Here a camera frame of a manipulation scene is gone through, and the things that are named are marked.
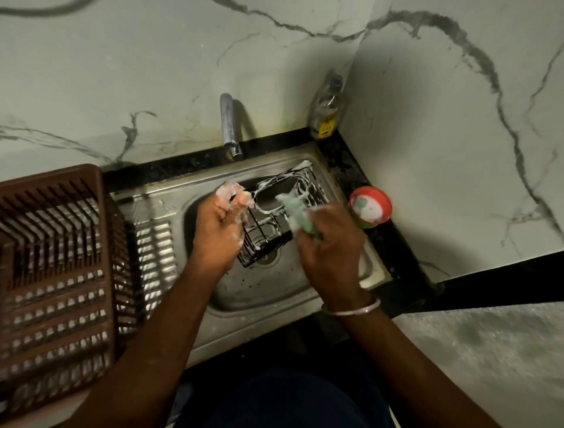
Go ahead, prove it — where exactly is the person's right hand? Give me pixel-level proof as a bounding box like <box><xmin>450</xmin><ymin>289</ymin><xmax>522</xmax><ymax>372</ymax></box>
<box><xmin>293</xmin><ymin>203</ymin><xmax>380</xmax><ymax>315</ymax></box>

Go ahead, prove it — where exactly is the person's left hand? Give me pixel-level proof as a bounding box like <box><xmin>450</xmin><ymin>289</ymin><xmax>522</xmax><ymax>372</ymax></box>
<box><xmin>189</xmin><ymin>181</ymin><xmax>256</xmax><ymax>276</ymax></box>

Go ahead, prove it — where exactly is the black wire rack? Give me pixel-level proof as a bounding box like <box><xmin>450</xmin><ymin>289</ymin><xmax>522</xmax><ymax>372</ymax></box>
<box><xmin>230</xmin><ymin>160</ymin><xmax>330</xmax><ymax>269</ymax></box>

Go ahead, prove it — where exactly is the green scrub pad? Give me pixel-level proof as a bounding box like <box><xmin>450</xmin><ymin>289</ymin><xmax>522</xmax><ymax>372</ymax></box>
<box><xmin>275</xmin><ymin>193</ymin><xmax>323</xmax><ymax>241</ymax></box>

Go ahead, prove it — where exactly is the person's right forearm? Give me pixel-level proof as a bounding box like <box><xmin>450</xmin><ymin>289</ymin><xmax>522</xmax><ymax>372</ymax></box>
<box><xmin>339</xmin><ymin>308</ymin><xmax>501</xmax><ymax>428</ymax></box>

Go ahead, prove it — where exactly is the person's left forearm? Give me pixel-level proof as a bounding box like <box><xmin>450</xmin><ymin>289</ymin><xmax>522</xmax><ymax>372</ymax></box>
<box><xmin>61</xmin><ymin>264</ymin><xmax>221</xmax><ymax>428</ymax></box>

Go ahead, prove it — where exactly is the person's dark clothing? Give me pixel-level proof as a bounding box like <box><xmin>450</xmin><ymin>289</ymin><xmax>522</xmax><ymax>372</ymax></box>
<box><xmin>169</xmin><ymin>352</ymin><xmax>393</xmax><ymax>428</ymax></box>

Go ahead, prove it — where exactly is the orange round container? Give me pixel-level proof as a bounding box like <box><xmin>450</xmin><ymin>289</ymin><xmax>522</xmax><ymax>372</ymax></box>
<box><xmin>348</xmin><ymin>185</ymin><xmax>393</xmax><ymax>229</ymax></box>

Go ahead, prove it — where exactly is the stainless steel sink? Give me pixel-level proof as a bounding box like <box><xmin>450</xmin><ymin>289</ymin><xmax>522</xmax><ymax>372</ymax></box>
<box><xmin>110</xmin><ymin>142</ymin><xmax>393</xmax><ymax>369</ymax></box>

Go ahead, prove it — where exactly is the chrome faucet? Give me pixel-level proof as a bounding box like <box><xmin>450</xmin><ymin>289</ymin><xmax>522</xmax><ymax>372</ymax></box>
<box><xmin>219</xmin><ymin>93</ymin><xmax>244</xmax><ymax>161</ymax></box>

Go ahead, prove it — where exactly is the clear dish soap bottle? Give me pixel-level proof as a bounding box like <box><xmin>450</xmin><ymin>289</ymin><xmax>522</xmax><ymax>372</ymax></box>
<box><xmin>308</xmin><ymin>72</ymin><xmax>345</xmax><ymax>140</ymax></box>

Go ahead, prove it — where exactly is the brown plastic dish basket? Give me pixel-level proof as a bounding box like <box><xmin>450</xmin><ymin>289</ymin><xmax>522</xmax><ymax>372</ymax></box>
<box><xmin>0</xmin><ymin>164</ymin><xmax>142</xmax><ymax>422</ymax></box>

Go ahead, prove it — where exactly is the silver bracelet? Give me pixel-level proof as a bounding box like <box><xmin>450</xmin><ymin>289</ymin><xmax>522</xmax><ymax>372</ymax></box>
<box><xmin>320</xmin><ymin>297</ymin><xmax>382</xmax><ymax>317</ymax></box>

